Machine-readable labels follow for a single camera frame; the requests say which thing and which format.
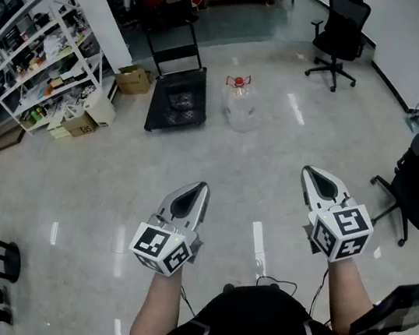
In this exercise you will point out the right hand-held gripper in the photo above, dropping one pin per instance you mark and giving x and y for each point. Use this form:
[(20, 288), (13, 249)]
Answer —
[(346, 224)]

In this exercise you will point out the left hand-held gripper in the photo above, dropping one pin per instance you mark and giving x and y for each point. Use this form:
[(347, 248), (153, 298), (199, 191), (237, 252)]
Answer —
[(150, 242)]

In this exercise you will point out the black platform trolley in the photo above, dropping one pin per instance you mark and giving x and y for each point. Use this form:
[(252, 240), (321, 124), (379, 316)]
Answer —
[(179, 107)]

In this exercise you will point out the clear water jug red cap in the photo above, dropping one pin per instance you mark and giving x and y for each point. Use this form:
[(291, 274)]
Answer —
[(241, 104)]

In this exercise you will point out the person's right forearm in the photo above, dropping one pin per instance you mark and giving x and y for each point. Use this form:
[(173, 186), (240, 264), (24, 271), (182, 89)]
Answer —
[(347, 295)]

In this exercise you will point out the person's left forearm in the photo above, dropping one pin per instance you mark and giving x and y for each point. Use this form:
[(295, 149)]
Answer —
[(158, 304)]

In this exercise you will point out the white plastic bin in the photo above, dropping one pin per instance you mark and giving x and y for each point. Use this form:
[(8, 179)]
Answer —
[(100, 108)]

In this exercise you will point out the open cardboard box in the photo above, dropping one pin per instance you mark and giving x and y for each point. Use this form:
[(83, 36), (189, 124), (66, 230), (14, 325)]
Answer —
[(132, 81)]

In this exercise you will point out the black flat panel device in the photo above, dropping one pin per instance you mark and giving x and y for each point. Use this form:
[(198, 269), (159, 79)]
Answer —
[(404, 308)]

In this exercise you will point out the brown wooden platform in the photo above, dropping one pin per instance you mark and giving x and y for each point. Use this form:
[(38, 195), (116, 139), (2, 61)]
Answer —
[(6, 140)]

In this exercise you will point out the assorted stored goods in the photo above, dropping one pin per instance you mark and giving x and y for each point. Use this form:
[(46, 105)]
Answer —
[(55, 47)]

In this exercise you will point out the white metal shelf rack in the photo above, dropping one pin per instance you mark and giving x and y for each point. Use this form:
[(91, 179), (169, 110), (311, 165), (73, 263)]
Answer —
[(64, 24)]

